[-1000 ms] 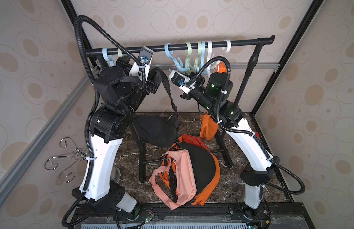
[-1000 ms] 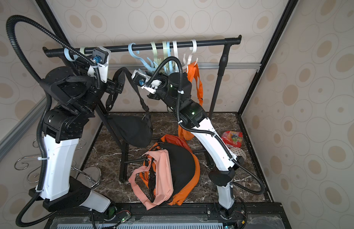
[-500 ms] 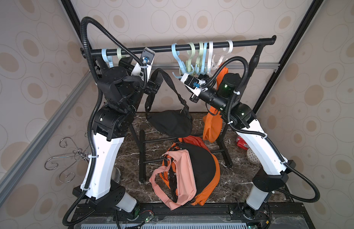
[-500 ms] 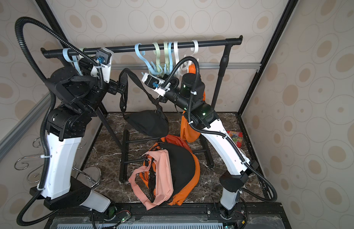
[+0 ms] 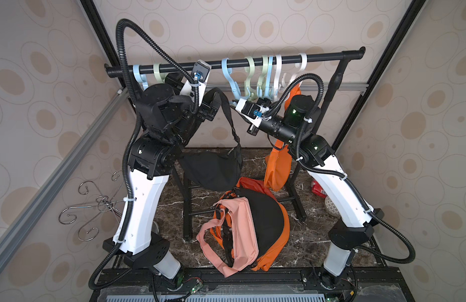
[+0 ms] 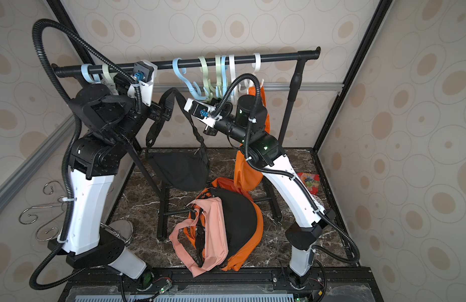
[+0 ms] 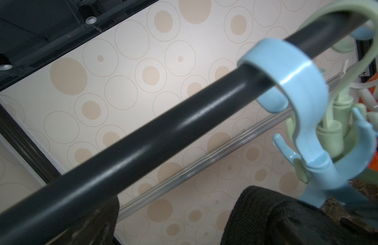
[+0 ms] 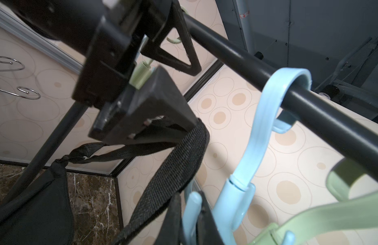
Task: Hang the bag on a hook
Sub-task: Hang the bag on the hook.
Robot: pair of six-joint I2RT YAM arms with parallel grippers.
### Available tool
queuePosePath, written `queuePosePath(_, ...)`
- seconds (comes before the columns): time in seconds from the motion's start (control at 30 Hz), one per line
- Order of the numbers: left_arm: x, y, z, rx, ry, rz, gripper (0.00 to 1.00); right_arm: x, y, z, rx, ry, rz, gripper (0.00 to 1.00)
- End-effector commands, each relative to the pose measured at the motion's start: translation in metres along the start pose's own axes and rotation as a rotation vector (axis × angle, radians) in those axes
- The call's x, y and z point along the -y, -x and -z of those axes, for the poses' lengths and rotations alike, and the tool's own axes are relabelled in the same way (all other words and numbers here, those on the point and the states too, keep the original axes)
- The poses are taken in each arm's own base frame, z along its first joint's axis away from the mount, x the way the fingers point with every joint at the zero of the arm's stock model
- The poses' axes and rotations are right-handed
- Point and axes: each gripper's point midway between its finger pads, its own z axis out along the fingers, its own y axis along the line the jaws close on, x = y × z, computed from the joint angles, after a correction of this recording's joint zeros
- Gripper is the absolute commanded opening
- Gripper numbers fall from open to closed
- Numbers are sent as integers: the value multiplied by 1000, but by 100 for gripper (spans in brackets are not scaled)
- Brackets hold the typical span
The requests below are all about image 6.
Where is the black sling bag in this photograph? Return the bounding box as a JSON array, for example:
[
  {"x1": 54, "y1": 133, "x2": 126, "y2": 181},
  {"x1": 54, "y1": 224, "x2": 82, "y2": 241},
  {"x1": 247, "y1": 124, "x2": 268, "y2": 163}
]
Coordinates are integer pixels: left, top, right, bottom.
[{"x1": 146, "y1": 88, "x2": 210, "y2": 191}]

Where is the orange sling bag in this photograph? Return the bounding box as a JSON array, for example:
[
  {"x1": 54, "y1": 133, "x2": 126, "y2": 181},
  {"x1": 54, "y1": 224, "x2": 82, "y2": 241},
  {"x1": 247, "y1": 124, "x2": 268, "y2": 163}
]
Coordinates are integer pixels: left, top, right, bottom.
[{"x1": 234, "y1": 87, "x2": 271, "y2": 191}]

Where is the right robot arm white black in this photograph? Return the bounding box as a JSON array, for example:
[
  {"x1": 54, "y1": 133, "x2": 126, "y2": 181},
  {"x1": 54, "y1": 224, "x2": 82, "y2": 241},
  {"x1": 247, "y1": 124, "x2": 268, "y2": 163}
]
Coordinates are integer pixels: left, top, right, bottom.
[{"x1": 190, "y1": 95, "x2": 335, "y2": 279}]

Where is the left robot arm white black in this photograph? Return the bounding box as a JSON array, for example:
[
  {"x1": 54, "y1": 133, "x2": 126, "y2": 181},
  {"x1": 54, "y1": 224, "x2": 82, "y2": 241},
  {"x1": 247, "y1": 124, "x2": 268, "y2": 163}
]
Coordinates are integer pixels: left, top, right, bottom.
[{"x1": 48, "y1": 84, "x2": 174, "y2": 289}]

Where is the light green hook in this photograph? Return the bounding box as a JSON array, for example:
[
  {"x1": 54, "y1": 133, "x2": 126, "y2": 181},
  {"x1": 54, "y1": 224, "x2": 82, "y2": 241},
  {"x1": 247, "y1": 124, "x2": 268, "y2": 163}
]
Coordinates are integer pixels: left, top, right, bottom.
[
  {"x1": 215, "y1": 55, "x2": 222, "y2": 98},
  {"x1": 198, "y1": 56, "x2": 214, "y2": 101},
  {"x1": 102, "y1": 64, "x2": 115, "y2": 86}
]

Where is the light blue hook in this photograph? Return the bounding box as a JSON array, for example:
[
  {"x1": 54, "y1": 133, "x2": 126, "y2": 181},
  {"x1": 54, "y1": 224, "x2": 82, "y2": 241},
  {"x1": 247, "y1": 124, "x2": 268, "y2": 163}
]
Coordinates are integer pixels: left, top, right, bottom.
[
  {"x1": 172, "y1": 58, "x2": 206, "y2": 101},
  {"x1": 81, "y1": 64, "x2": 101, "y2": 84},
  {"x1": 220, "y1": 55, "x2": 228, "y2": 97}
]

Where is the white hook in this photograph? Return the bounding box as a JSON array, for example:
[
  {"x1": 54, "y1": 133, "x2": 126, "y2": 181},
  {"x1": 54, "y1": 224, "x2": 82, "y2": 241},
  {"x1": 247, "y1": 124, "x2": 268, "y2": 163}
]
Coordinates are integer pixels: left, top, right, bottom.
[
  {"x1": 229, "y1": 55, "x2": 241, "y2": 105},
  {"x1": 247, "y1": 53, "x2": 261, "y2": 89}
]

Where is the pink sling bag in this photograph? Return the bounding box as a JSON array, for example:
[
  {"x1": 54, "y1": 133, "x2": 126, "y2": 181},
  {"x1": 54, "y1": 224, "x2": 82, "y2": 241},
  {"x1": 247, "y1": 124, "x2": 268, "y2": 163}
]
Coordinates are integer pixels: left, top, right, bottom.
[{"x1": 169, "y1": 197, "x2": 229, "y2": 278}]

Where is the orange backpack bottom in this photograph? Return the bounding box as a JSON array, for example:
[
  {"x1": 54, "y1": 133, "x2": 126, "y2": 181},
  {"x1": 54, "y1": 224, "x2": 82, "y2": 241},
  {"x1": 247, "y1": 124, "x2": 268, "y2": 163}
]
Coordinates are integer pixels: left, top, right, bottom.
[{"x1": 178, "y1": 177, "x2": 264, "y2": 271}]

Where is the red snack packet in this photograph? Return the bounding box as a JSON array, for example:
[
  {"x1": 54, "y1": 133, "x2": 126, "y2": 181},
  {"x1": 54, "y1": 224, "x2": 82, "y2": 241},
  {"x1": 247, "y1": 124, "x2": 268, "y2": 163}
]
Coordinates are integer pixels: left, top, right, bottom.
[{"x1": 298, "y1": 172, "x2": 321, "y2": 195}]

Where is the dark grey clothes rack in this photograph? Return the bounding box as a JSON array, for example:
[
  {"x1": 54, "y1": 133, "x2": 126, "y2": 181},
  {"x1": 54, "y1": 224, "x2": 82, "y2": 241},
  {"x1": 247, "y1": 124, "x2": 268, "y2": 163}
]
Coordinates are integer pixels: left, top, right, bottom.
[{"x1": 51, "y1": 47, "x2": 321, "y2": 241}]

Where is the chrome jewelry stand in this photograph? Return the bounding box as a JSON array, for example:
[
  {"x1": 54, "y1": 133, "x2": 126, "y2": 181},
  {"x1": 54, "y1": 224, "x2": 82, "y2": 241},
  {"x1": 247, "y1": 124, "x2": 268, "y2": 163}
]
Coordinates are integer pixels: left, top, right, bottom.
[{"x1": 18, "y1": 195, "x2": 134, "y2": 247}]

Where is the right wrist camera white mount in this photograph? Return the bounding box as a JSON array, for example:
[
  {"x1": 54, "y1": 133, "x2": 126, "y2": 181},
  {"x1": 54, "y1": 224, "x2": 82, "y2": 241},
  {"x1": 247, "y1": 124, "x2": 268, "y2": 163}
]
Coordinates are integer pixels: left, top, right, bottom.
[{"x1": 184, "y1": 98, "x2": 222, "y2": 128}]

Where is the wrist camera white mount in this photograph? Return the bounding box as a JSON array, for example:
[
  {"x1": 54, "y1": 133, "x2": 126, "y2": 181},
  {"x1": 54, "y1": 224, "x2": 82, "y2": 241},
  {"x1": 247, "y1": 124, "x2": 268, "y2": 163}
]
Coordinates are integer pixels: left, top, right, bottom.
[
  {"x1": 132, "y1": 60, "x2": 157, "y2": 107},
  {"x1": 184, "y1": 98, "x2": 222, "y2": 128}
]

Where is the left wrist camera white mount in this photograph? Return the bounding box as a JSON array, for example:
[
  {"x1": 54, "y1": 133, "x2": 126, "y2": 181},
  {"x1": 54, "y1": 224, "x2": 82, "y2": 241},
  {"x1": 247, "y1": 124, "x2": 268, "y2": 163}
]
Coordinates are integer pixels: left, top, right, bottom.
[{"x1": 132, "y1": 60, "x2": 157, "y2": 107}]

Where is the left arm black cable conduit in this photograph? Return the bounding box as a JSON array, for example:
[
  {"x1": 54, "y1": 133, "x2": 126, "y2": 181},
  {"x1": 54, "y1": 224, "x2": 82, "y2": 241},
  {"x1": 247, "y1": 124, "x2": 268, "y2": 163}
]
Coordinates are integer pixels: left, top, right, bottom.
[{"x1": 28, "y1": 18, "x2": 144, "y2": 291}]

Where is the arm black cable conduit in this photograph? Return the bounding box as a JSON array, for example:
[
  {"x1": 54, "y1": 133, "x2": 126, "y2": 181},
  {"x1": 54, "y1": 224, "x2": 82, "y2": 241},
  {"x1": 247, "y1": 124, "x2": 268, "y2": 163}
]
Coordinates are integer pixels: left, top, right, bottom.
[
  {"x1": 28, "y1": 18, "x2": 144, "y2": 291},
  {"x1": 213, "y1": 73, "x2": 361, "y2": 264}
]

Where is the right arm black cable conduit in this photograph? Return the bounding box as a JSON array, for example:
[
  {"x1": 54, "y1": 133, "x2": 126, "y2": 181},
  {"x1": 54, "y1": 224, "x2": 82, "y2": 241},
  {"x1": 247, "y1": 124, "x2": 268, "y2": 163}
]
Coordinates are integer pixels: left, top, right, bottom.
[{"x1": 213, "y1": 73, "x2": 361, "y2": 264}]

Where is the black corner frame post left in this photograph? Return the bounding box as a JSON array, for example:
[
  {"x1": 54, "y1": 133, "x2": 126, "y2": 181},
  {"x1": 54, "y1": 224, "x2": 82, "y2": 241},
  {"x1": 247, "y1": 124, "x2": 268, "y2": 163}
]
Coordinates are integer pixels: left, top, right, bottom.
[{"x1": 46, "y1": 0, "x2": 95, "y2": 65}]

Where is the black corner frame post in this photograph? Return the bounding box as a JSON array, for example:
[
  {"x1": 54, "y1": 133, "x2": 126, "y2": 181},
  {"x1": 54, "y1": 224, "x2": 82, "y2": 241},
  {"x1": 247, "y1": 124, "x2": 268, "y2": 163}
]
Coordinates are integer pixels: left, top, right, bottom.
[
  {"x1": 46, "y1": 0, "x2": 95, "y2": 65},
  {"x1": 313, "y1": 0, "x2": 394, "y2": 154}
]

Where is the aluminium rail left wall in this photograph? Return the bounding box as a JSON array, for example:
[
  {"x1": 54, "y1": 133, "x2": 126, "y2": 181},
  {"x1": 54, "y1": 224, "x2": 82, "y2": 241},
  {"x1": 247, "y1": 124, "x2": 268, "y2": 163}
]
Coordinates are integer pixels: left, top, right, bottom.
[{"x1": 0, "y1": 115, "x2": 74, "y2": 214}]

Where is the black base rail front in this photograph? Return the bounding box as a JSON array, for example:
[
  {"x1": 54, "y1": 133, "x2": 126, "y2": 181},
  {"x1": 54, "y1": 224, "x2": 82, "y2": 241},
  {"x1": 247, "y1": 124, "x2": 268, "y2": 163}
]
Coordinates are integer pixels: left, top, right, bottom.
[{"x1": 59, "y1": 266, "x2": 383, "y2": 301}]

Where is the black corner frame post right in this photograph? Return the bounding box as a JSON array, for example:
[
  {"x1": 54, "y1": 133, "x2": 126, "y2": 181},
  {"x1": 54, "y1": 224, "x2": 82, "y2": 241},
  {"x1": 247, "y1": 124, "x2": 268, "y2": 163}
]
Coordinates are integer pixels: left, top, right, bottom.
[{"x1": 313, "y1": 0, "x2": 394, "y2": 154}]

